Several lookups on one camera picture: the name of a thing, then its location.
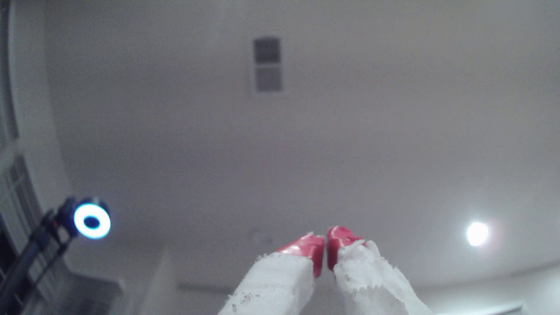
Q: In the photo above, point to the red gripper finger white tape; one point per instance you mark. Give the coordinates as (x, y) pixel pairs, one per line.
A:
(280, 280)
(367, 280)

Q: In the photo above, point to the round ceiling light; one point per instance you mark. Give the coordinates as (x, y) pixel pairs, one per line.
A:
(477, 233)

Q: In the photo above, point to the grey ceiling vent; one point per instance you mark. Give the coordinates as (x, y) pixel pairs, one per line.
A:
(267, 65)

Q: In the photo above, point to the white panelled door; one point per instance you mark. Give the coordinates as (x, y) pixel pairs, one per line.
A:
(17, 192)

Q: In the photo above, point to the dark camera stand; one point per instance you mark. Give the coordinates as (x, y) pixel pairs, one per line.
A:
(26, 258)

